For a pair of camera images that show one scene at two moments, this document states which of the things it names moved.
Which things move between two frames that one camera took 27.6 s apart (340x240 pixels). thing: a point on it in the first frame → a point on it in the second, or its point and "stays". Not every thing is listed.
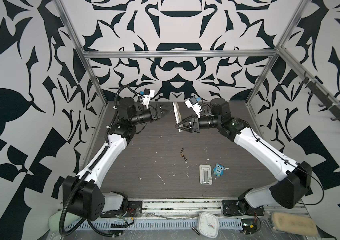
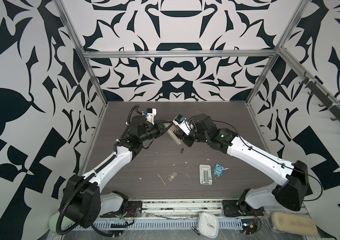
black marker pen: (196, 231) stays
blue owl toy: (218, 170) stays
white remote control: (177, 115) → (173, 135)
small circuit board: (249, 226) stays
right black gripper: (194, 127) → (187, 139)
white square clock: (208, 224) stays
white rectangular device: (205, 176) stays
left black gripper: (154, 111) → (159, 127)
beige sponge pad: (293, 223) stays
